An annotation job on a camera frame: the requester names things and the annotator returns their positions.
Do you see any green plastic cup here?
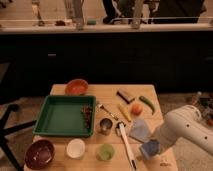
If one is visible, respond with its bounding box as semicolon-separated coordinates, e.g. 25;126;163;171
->
96;144;115;161

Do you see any green chili pepper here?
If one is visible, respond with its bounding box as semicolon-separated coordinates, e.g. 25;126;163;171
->
139;96;156;115

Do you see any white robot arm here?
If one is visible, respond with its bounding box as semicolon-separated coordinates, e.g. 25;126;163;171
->
152;105;213;156

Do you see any small metal cup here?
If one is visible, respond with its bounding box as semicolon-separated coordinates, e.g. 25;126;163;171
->
100;118;113;135

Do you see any bunch of dark grapes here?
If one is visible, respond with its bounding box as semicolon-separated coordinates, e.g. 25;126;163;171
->
81;105;93;129

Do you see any metal fork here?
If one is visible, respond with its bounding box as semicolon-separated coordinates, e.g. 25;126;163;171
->
97;102;119;121

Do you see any grey blue cloth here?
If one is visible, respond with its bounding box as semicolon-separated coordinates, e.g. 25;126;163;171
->
129;118;151;142

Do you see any blue sponge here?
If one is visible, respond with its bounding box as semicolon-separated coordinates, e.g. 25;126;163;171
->
139;140;160;160

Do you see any orange peach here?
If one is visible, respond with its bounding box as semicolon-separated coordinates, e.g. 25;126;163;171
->
131;103;143;116

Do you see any dark red bowl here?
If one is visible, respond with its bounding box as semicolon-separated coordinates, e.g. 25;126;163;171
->
25;139;55;170

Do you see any dark rectangular brush block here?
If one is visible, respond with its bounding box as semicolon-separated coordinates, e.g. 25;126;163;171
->
117;90;135;104

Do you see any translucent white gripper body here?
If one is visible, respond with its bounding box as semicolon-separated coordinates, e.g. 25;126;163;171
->
151;132;174;155

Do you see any orange bowl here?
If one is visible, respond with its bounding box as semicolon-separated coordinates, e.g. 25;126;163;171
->
65;79;88;95

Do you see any green plastic tray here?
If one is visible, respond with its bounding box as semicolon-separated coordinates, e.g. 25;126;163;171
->
33;95;96;137

